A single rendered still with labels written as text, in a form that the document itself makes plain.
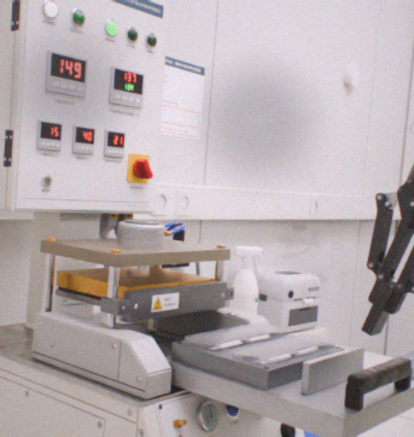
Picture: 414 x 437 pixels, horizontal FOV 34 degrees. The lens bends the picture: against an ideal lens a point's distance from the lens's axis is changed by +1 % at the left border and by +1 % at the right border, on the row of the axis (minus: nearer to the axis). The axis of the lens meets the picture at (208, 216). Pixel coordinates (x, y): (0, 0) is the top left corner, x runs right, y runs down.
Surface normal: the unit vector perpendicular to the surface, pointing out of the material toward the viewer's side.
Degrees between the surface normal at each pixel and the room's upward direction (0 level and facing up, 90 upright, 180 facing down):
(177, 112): 90
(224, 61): 90
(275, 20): 90
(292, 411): 90
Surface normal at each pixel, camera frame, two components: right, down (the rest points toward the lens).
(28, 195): 0.77, 0.09
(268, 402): -0.63, -0.01
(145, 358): 0.56, -0.69
